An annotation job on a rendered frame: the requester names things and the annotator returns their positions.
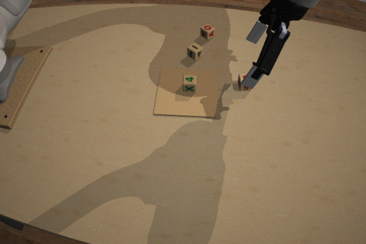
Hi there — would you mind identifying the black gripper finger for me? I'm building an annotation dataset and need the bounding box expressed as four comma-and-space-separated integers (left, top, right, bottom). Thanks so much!
241, 14, 291, 89
246, 2, 276, 44

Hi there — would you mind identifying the tan square mat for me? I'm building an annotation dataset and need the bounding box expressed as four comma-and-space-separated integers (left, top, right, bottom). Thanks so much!
154, 69, 217, 118

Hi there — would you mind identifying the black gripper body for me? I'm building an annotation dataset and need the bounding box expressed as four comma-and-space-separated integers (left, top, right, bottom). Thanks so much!
270, 0, 309, 31

